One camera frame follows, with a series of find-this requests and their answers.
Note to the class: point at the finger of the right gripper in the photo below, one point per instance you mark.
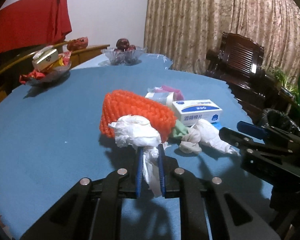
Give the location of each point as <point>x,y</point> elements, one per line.
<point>239,140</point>
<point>252,130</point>

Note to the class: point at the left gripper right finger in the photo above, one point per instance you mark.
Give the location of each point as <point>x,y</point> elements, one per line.
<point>177,182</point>

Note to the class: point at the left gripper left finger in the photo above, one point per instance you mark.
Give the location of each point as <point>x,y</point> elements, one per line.
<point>119,185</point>

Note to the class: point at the green rubber glove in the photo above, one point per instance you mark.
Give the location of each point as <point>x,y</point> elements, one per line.
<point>179,130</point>

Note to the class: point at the white blue cotton box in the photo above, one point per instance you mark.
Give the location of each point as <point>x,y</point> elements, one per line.
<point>189,112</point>

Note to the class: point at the orange foam fruit net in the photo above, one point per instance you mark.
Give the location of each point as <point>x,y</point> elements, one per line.
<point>119,103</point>

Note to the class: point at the white blue paper cup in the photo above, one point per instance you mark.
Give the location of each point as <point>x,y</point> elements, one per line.
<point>164,98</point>

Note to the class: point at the black lined trash bin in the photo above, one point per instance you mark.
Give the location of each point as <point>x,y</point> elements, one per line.
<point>271,117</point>

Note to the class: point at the dark wooden side table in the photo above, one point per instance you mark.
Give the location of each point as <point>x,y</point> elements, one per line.
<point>278,97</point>

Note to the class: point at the potted green plant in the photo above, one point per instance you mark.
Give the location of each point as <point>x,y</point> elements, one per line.
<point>278,79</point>

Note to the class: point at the dark wooden armchair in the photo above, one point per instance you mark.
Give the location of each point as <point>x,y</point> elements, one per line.
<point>238,63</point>

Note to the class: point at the blue tablecloth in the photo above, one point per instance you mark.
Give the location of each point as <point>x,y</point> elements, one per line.
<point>50,139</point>

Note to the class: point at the glass fruit bowl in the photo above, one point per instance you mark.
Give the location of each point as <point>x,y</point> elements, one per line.
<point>117,57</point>

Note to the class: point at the glass snack dish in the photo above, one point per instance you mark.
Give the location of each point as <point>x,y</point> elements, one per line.
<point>56,75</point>

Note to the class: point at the patterned beige curtain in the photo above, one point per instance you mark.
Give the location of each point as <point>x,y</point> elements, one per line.
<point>184,30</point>

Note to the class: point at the red snack wrappers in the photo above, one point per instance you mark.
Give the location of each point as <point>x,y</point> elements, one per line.
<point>63,60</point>

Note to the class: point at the dark red apple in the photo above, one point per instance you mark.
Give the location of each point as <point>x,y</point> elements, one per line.
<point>123,44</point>

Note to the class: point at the small cream carton box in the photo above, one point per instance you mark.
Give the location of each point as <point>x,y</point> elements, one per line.
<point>44,58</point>

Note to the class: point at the wooden sideboard cabinet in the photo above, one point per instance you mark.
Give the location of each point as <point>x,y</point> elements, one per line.
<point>22,64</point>

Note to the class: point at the red cloth cover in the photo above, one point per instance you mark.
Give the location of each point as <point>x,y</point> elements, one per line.
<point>28,23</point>

